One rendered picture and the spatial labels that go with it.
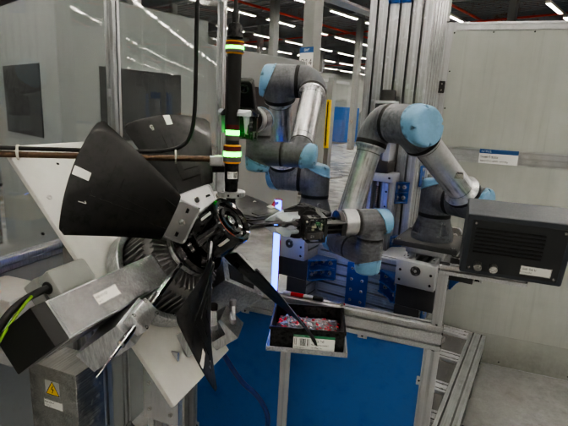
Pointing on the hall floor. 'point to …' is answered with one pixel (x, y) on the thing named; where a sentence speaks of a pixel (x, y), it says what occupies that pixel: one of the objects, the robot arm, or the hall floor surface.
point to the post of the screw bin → (283, 389)
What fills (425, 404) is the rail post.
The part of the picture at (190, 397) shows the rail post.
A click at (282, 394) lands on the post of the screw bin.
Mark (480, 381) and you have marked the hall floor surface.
